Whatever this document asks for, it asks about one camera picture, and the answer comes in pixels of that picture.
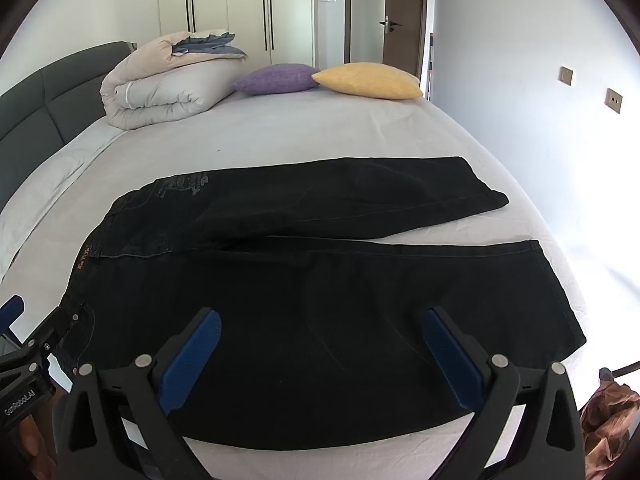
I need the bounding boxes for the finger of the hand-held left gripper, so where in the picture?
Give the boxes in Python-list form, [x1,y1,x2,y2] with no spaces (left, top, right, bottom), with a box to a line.
[0,295,26,332]
[22,304,86,361]

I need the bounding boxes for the white wardrobe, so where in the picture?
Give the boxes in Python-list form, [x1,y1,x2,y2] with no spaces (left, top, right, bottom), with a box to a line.
[157,0,317,69]

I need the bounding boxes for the purple pillow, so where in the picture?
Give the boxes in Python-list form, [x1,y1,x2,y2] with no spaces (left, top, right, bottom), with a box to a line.
[230,63,321,96]

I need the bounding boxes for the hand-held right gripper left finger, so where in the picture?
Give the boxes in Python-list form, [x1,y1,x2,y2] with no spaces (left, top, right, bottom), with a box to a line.
[52,306,223,480]

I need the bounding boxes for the yellow pillow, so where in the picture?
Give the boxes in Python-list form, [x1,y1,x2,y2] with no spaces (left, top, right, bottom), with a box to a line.
[311,62,425,100]

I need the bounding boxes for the brown crumpled cloth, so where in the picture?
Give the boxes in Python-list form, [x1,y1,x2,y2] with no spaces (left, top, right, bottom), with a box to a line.
[579,366,640,480]

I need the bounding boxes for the person's left hand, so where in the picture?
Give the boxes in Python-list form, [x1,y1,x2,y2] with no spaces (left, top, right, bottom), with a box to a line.
[12,410,58,473]

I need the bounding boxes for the bed with white sheet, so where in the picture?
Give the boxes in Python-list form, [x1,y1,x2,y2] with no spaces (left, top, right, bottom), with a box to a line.
[0,91,608,480]

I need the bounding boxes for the black denim pants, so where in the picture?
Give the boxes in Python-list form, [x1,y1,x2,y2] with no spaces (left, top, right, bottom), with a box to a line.
[57,156,587,452]

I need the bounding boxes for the brown wooden door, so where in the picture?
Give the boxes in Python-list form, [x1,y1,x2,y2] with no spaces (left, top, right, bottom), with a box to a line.
[379,0,429,79]

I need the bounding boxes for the dark grey padded headboard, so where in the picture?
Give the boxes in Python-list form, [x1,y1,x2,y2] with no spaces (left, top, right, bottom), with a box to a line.
[0,41,139,192]

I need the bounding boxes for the folded blue ruffled cloth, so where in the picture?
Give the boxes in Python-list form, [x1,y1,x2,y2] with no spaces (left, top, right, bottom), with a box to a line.
[171,32,250,61]

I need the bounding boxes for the folded beige duvet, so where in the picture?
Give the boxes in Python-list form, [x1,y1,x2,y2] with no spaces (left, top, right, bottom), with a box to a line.
[99,31,250,131]

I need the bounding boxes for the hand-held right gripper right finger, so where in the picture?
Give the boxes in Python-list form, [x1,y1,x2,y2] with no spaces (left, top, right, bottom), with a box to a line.
[420,305,586,480]

